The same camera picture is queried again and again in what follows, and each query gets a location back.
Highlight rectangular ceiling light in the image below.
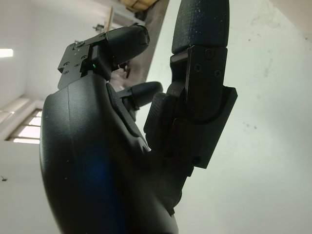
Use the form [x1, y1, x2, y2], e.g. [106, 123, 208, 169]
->
[0, 48, 14, 59]

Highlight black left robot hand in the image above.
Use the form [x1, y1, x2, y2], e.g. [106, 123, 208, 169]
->
[39, 0, 238, 234]

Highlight thin wooden plank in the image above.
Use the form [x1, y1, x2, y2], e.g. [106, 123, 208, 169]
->
[107, 6, 115, 32]

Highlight tan stacked boxes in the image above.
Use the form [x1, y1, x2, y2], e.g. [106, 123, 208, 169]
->
[117, 0, 159, 12]

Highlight bright window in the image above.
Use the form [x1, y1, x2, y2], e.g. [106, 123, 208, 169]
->
[0, 107, 45, 145]

